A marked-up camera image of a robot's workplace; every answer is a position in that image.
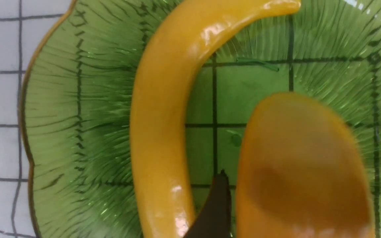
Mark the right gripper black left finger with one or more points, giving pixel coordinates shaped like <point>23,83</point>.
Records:
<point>215,217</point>

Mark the orange toy mango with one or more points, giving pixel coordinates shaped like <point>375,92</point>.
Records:
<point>301,174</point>

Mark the yellow toy banana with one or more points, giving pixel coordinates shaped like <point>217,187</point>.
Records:
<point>184,41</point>

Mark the green glass leaf plate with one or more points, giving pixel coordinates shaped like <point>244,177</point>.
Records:
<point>77,93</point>

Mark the white grid tablecloth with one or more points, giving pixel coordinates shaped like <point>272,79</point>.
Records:
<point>23,23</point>

